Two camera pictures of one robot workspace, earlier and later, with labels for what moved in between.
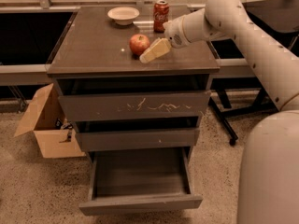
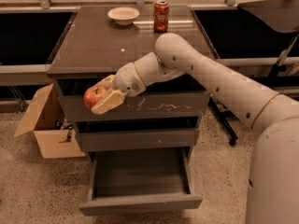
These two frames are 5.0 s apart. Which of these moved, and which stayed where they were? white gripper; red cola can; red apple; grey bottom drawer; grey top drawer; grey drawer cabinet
Moved: white gripper; red apple
Stayed: red cola can; grey top drawer; grey bottom drawer; grey drawer cabinet
